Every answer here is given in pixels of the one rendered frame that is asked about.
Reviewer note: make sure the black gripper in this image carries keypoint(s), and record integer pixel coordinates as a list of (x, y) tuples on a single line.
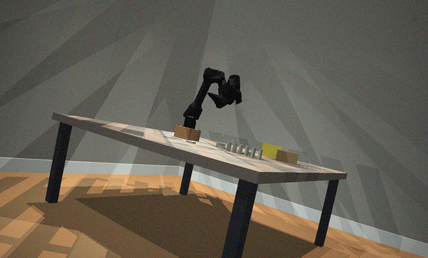
[(220, 99)]

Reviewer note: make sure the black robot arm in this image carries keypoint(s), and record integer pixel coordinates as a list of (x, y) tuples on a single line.
[(195, 109)]

